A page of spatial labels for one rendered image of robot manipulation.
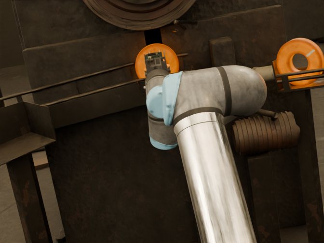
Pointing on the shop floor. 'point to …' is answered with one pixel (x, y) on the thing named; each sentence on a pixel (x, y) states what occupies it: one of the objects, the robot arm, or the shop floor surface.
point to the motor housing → (263, 166)
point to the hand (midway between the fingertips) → (155, 60)
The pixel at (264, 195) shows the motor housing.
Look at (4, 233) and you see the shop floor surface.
